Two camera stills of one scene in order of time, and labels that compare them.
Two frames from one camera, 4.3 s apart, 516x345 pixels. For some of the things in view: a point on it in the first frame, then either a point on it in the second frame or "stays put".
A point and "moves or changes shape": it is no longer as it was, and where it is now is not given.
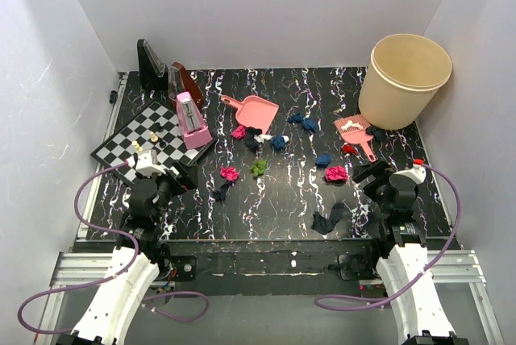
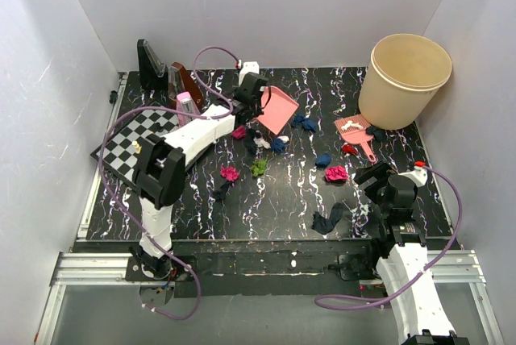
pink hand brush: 355,135 stays put
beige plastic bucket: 404,76 stays put
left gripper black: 187,180 to 259,110
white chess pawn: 136,146 stays put
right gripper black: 380,170 stays put
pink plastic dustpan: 253,111 moves or changes shape
